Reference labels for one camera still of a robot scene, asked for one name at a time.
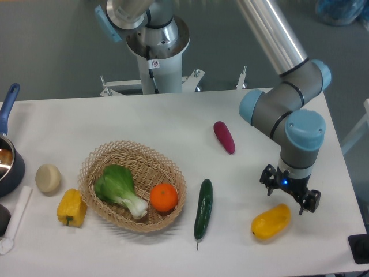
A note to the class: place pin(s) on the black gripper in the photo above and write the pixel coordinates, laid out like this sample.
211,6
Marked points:
296,187

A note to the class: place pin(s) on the yellow mango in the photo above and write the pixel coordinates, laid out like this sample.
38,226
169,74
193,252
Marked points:
271,222

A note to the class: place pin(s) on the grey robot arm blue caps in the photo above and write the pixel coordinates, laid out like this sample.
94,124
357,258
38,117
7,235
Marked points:
279,113

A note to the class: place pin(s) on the green cucumber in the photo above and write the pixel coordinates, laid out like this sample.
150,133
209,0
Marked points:
204,210

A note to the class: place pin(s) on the black device right edge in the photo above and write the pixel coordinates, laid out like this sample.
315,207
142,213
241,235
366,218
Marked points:
359,248

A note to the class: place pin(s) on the purple sweet potato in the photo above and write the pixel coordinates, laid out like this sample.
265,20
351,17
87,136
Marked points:
224,137

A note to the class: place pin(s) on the orange fruit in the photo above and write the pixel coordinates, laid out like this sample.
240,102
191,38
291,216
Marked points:
163,197

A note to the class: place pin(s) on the woven wicker basket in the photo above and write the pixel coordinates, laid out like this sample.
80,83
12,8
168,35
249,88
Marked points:
148,167

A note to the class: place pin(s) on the green bok choy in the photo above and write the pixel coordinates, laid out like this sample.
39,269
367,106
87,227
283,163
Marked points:
116,186

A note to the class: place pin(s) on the blue plastic bag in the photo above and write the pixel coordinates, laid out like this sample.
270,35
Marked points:
339,13

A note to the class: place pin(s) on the yellow bell pepper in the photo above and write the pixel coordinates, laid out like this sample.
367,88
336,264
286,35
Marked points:
72,209

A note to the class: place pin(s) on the beige round bun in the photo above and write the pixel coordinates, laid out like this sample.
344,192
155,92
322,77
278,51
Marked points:
48,178

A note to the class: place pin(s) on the dark round object left edge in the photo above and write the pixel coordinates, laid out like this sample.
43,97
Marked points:
5,217

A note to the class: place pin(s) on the white frame right edge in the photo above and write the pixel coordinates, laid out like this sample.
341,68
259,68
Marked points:
357,132

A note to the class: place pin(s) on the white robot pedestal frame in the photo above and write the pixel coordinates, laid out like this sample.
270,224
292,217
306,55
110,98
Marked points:
159,53

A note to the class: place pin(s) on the blue saucepan with handle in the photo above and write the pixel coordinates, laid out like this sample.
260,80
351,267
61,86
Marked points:
12,163

